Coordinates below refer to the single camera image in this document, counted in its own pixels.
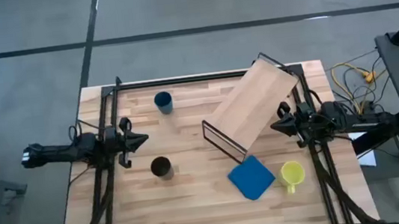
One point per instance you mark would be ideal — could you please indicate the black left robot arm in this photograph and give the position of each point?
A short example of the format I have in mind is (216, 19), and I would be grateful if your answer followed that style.
(57, 152)

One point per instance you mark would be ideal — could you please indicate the black aluminium rig frame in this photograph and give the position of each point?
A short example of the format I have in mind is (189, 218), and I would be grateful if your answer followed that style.
(199, 78)

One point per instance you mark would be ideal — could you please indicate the blue plastic cup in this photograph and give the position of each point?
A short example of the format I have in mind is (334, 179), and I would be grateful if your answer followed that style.
(163, 101)

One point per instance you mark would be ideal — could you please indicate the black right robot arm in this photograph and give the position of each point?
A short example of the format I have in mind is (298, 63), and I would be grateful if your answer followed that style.
(355, 120)

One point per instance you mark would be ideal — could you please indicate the white paper sheet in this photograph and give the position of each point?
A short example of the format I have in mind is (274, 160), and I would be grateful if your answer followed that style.
(367, 158)

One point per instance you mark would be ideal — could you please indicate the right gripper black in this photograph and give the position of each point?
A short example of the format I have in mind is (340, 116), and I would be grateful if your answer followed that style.
(302, 124)

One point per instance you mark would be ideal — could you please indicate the black cup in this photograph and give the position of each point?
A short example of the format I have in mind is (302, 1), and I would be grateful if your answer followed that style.
(160, 166)

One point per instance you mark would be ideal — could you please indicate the wooden shelf with black frame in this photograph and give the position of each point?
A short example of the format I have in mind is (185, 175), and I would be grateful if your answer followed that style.
(255, 102)

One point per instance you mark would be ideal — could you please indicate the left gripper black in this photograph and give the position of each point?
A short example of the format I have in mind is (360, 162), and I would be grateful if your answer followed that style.
(123, 143)

